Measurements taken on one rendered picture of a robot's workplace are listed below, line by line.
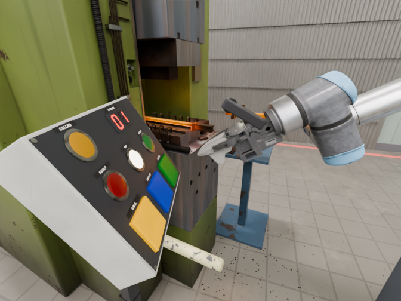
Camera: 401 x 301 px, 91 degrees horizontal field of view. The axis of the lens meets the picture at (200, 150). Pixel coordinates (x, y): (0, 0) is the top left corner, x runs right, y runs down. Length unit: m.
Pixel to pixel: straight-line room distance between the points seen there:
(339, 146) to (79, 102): 0.73
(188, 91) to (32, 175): 1.01
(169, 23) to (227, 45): 2.97
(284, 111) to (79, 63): 0.58
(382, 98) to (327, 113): 0.23
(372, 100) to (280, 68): 3.01
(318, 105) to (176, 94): 0.93
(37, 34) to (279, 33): 3.27
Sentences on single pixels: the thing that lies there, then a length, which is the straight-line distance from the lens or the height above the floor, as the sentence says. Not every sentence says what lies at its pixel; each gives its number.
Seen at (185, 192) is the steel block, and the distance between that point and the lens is 0.97.
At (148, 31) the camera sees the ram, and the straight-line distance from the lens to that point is 0.86.
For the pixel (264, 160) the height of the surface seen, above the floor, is 0.73.
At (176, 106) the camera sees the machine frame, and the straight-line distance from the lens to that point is 1.29.
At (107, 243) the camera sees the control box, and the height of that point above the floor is 1.03.
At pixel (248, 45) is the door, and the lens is 3.70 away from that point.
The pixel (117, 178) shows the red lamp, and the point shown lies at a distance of 0.38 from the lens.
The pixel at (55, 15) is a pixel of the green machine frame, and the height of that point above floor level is 1.40.
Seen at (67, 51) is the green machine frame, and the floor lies 1.31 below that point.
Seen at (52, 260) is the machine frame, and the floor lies 0.31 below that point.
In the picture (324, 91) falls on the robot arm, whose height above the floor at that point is 1.23.
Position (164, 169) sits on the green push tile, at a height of 1.02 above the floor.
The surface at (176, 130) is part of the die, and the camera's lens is 0.95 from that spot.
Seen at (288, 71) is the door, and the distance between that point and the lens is 3.68.
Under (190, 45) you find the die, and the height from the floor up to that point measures 1.35.
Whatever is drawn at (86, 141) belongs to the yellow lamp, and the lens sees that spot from 0.37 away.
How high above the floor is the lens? 1.28
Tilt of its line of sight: 24 degrees down
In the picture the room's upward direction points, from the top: straight up
